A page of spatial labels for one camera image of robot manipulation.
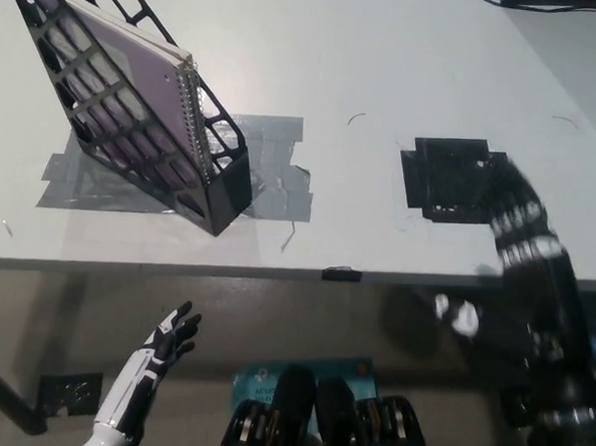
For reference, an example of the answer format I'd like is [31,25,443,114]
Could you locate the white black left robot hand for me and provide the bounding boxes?
[91,295,204,441]

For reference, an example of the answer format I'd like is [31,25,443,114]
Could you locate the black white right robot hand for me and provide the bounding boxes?
[428,154,596,395]

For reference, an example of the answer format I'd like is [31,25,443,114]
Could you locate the purple spiral notebook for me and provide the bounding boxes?
[16,0,224,215]

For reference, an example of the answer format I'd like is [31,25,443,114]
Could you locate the black mesh file shelf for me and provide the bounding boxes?
[0,0,265,239]

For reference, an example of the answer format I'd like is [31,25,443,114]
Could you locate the teal label card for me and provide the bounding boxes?
[231,348,377,419]

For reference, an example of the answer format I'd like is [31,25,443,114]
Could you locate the black tape square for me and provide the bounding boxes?
[396,135,513,228]

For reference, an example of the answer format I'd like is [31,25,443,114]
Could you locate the black table leg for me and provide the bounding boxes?
[0,351,53,437]

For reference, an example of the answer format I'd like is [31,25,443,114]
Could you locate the small black tape strip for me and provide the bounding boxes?
[320,265,362,283]

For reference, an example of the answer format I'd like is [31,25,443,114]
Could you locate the grey tape patch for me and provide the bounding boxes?
[35,102,318,223]

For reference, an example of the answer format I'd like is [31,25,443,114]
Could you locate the black device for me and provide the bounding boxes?
[496,0,596,13]

